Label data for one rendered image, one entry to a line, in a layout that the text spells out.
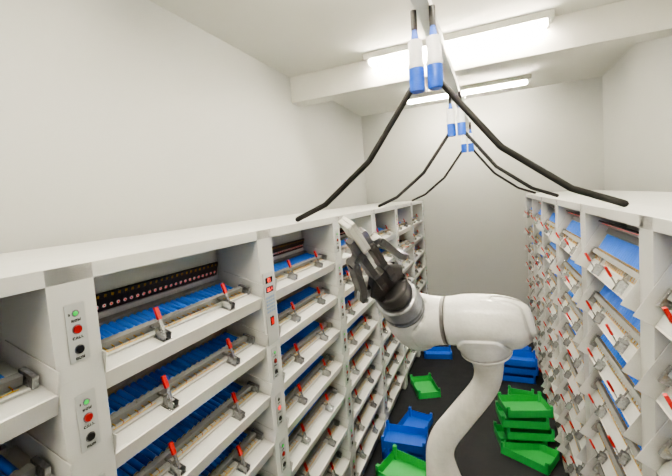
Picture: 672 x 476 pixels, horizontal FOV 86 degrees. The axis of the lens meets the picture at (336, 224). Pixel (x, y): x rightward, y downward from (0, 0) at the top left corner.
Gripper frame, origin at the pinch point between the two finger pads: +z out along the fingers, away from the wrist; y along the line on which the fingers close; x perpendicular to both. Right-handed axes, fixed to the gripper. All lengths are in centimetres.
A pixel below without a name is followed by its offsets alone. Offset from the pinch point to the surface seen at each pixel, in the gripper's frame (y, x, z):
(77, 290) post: -46, -40, 6
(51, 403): -63, -29, -3
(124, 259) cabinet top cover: -38, -47, 1
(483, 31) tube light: 188, -129, -83
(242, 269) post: -24, -73, -46
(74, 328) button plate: -51, -36, 2
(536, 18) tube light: 207, -105, -86
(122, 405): -67, -41, -26
